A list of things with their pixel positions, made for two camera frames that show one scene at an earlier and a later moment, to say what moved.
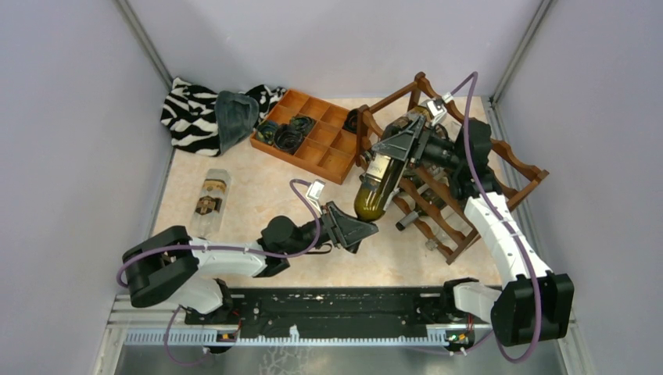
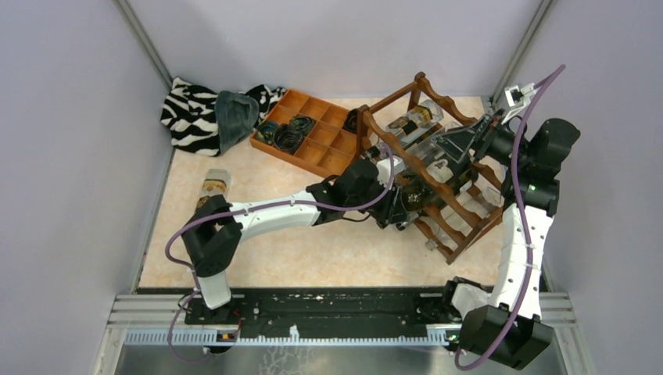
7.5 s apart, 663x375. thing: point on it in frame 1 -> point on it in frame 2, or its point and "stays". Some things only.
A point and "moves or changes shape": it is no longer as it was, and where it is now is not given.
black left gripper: x=345 y=230 -> x=394 y=210
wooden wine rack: x=446 y=169 stays
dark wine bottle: x=383 y=176 moves or changes shape
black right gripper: x=400 y=145 -> x=458 y=142
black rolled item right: x=350 y=123 stays
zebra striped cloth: x=189 y=114 stays
